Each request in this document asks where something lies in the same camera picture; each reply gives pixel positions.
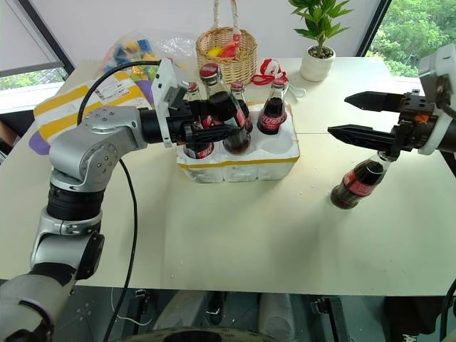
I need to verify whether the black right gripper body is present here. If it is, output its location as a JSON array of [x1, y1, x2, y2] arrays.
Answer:
[[390, 90, 439, 158]]

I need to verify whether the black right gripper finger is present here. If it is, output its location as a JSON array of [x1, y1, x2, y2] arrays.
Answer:
[[343, 90, 406, 113], [327, 124, 397, 151]]

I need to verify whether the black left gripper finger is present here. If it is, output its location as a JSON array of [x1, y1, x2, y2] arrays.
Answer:
[[187, 100, 215, 121], [184, 124, 243, 143]]

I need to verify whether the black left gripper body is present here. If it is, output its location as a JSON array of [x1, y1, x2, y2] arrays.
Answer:
[[166, 100, 200, 144]]

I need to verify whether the glass cola bottle red cap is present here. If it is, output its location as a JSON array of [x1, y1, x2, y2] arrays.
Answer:
[[227, 81, 254, 135], [182, 81, 217, 160], [256, 78, 289, 136], [198, 62, 252, 155]]

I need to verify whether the white foam crate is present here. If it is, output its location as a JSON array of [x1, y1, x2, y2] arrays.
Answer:
[[176, 102, 301, 185]]

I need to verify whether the glass cola bottle red label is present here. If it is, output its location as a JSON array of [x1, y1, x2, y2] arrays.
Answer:
[[330, 150, 395, 211]]

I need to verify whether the yellow taped cardboard box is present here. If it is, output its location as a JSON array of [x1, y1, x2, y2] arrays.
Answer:
[[33, 70, 158, 147]]

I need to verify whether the red toy fruit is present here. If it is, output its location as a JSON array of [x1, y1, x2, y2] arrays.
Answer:
[[217, 39, 240, 58]]

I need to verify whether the green plant in white pot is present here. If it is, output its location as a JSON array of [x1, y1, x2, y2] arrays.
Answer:
[[287, 0, 354, 83]]

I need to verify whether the plastic bag of colourful toys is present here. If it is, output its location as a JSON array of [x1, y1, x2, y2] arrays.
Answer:
[[101, 33, 199, 83]]

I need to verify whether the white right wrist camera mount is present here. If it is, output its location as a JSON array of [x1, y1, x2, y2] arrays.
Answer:
[[417, 43, 456, 156]]

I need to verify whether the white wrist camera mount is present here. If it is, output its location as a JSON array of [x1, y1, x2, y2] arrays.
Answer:
[[417, 43, 456, 156], [149, 58, 186, 149]]

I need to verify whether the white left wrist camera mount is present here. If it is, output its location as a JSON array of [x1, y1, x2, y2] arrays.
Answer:
[[149, 58, 186, 149]]

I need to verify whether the wicker basket with handle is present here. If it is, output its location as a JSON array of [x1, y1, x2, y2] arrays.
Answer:
[[195, 0, 259, 87]]

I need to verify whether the red and white drawstring bag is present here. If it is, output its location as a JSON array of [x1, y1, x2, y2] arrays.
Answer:
[[250, 58, 307, 98]]

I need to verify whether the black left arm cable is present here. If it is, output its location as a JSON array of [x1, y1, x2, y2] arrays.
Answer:
[[76, 60, 163, 342]]

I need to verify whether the thin white cable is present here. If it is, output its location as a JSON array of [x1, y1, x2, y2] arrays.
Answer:
[[110, 286, 154, 327]]

